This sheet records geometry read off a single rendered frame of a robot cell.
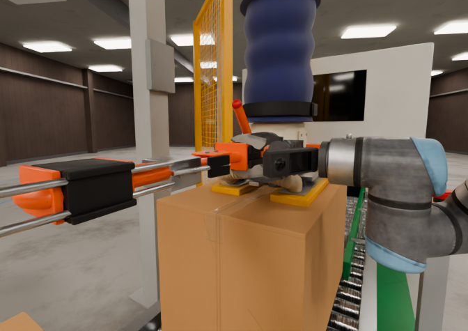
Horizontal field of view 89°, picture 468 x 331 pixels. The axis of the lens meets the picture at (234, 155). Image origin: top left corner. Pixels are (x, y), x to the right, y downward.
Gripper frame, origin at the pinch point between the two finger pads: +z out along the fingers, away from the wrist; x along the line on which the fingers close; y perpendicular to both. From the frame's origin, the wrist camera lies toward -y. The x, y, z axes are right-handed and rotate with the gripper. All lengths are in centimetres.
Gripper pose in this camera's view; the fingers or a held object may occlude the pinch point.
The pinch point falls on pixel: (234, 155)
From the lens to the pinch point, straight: 54.2
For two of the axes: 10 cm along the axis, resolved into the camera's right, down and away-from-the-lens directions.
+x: 0.0, -9.9, -1.1
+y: 5.1, -0.9, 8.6
